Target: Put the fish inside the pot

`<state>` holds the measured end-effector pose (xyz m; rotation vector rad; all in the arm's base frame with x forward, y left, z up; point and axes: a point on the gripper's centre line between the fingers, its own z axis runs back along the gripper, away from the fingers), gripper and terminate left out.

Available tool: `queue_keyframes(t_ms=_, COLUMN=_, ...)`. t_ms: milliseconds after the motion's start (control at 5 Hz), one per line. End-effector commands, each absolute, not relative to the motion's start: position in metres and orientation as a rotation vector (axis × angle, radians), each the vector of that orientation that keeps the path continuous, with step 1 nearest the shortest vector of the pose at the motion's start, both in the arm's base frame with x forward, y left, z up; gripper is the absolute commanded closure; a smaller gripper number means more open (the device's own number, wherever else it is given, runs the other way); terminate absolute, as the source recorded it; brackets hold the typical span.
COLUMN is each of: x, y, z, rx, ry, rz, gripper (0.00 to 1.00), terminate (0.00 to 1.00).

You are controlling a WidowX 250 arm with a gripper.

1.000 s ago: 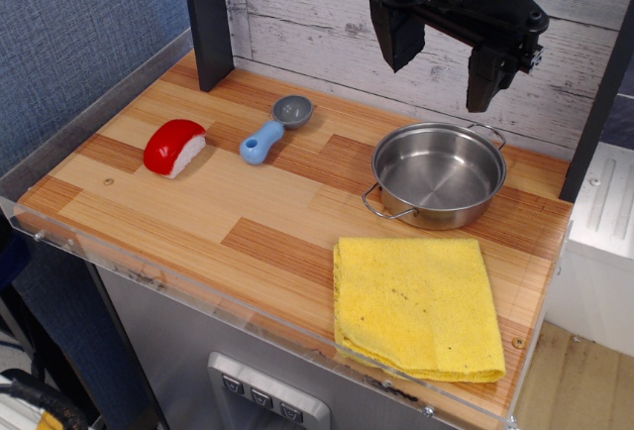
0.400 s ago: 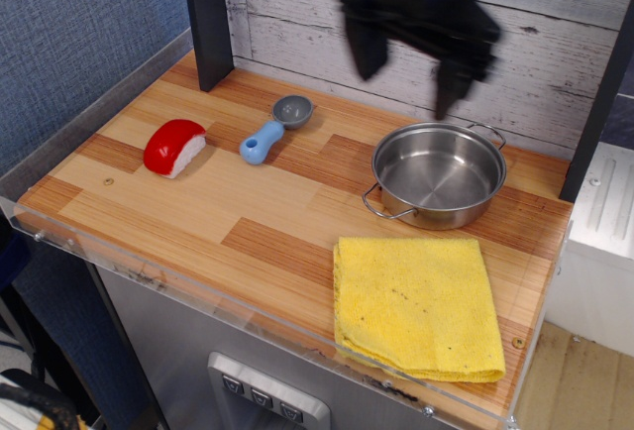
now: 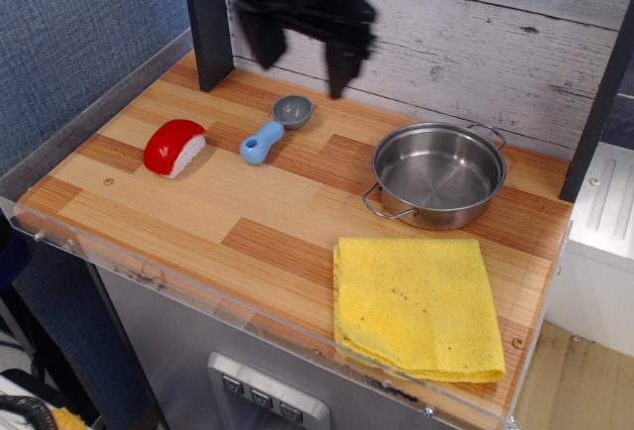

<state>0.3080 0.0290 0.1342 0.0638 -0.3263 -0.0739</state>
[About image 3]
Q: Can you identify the clear acrylic front guard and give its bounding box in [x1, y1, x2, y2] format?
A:
[0, 191, 520, 430]

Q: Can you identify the stainless steel pot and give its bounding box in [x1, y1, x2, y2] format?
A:
[362, 122, 506, 231]

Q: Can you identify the dark right vertical post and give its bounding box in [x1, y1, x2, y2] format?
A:
[559, 0, 633, 202]

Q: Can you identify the dark vertical post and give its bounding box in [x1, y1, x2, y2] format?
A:
[187, 0, 234, 92]
[559, 0, 633, 202]

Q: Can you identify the dark left vertical post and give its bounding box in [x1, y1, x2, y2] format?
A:
[187, 0, 234, 92]

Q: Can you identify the red and white toy sushi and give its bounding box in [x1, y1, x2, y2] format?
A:
[143, 119, 206, 179]

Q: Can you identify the silver dispenser button panel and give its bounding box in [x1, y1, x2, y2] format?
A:
[207, 352, 331, 430]

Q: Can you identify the yellow folded cloth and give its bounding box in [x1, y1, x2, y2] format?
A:
[333, 238, 506, 383]

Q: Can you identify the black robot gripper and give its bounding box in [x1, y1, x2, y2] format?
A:
[232, 0, 376, 99]

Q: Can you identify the blue and grey toy scoop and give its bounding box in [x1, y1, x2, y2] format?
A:
[240, 95, 314, 165]

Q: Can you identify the yellow and black object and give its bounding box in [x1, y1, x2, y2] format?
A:
[1, 394, 89, 430]

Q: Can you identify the stainless steel toy fridge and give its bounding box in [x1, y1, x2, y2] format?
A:
[97, 268, 445, 429]

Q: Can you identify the white aluminium frame block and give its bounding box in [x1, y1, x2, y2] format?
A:
[545, 143, 633, 356]

